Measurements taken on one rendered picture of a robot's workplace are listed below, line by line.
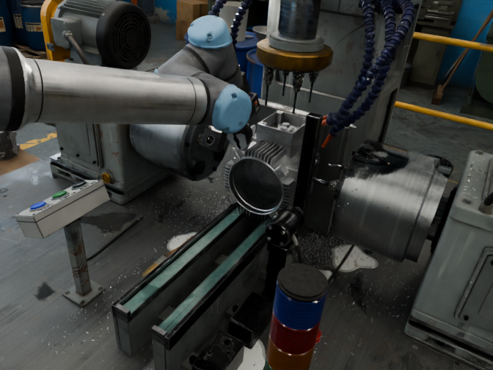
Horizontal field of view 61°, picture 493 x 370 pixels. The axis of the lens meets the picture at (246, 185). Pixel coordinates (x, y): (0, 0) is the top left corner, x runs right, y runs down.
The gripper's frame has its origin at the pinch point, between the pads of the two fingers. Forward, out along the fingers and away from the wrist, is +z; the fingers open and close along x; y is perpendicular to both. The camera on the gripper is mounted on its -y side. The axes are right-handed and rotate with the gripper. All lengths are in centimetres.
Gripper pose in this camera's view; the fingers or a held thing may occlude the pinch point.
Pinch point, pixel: (240, 149)
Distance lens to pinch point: 105.3
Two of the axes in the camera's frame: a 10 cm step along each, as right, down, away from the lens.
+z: 2.0, 5.3, 8.3
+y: 4.8, -7.9, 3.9
